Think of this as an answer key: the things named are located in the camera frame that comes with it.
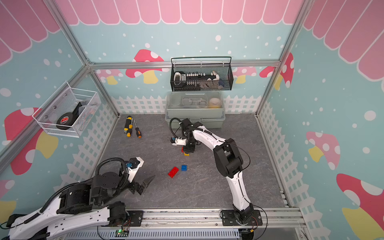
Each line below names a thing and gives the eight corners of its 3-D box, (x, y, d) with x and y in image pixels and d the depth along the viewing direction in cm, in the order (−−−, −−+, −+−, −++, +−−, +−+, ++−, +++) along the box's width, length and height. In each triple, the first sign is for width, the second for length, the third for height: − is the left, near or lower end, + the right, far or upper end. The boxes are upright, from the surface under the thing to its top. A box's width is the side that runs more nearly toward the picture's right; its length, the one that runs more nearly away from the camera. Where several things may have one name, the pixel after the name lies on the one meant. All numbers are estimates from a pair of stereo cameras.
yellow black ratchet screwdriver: (124, 137, 109) (122, 135, 107) (127, 118, 121) (126, 116, 119) (131, 136, 109) (130, 134, 107) (133, 117, 122) (132, 115, 120)
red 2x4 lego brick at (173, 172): (168, 175, 91) (167, 173, 89) (175, 167, 94) (174, 165, 93) (172, 178, 90) (172, 177, 88) (179, 170, 93) (179, 169, 91)
